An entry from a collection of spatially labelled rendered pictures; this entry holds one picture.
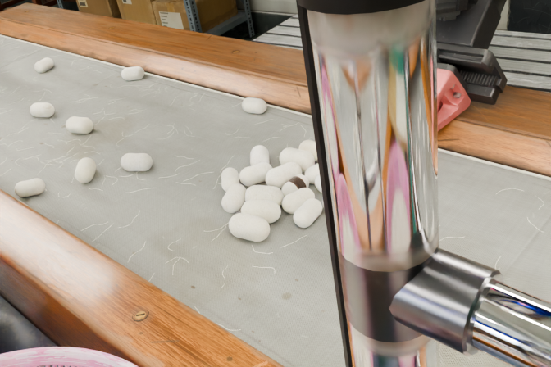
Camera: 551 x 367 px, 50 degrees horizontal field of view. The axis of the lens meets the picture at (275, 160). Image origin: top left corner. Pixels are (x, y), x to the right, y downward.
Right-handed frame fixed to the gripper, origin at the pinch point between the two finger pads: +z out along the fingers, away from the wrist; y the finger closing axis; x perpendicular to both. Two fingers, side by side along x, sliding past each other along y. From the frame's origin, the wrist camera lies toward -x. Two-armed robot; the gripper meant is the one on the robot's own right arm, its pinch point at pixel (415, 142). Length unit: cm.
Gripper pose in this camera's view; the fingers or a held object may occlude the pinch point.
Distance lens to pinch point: 58.4
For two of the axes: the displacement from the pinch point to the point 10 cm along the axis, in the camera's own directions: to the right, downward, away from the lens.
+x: 5.4, 3.4, 7.7
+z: -4.1, 9.1, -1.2
